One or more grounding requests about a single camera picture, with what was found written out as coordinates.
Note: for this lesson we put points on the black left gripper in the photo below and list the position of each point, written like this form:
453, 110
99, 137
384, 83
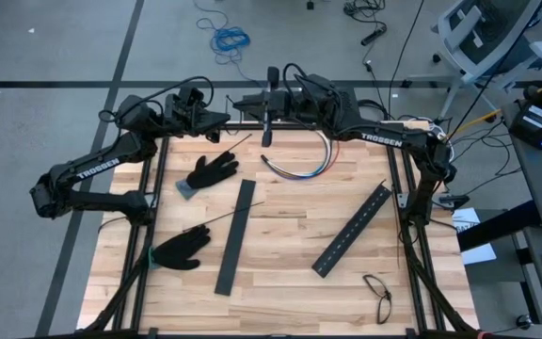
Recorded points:
186, 120

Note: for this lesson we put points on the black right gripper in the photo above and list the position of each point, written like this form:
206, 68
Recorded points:
292, 104

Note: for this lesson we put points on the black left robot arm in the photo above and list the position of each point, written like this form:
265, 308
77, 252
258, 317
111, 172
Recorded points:
97, 167

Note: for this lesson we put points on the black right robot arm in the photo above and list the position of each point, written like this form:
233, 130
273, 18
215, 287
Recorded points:
384, 137

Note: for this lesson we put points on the black work glove grey cuff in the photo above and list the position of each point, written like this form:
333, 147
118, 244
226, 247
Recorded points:
212, 173
179, 249

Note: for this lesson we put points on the black eyeglasses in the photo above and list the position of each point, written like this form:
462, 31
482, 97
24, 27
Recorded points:
387, 295

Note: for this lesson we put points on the grey mesh office chair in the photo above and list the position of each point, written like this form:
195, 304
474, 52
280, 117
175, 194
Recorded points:
483, 33

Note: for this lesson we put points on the white paper sheet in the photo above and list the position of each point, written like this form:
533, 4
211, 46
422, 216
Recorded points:
480, 254

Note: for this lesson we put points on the black box device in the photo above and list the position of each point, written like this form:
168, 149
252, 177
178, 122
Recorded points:
532, 124

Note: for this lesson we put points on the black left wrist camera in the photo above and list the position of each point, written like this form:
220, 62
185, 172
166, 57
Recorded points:
192, 96

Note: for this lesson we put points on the flat black duct cover strip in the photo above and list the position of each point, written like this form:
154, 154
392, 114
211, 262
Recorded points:
235, 235

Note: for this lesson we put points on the black aluminium table frame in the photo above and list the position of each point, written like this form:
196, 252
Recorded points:
143, 282

